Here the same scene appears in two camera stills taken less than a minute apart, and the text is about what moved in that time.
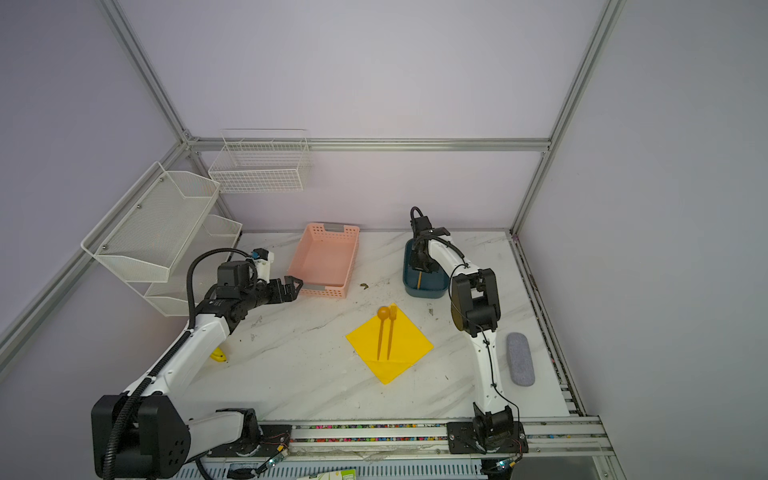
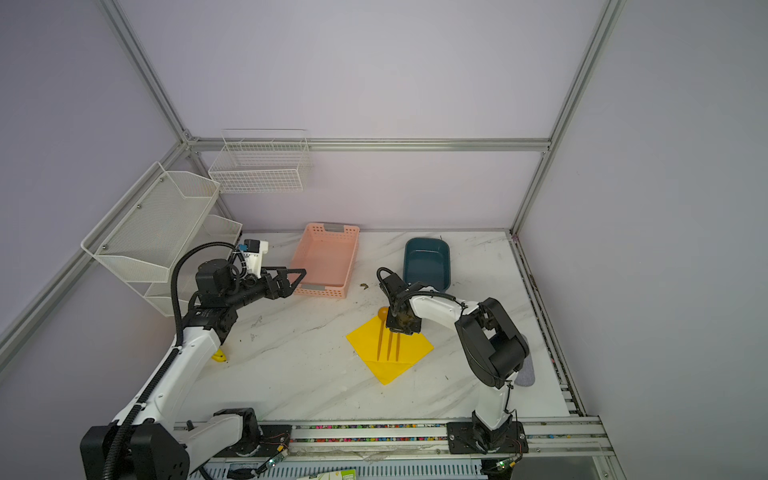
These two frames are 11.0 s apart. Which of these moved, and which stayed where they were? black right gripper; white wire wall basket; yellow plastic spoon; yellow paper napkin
Moved: black right gripper
Stayed: yellow plastic spoon; white wire wall basket; yellow paper napkin
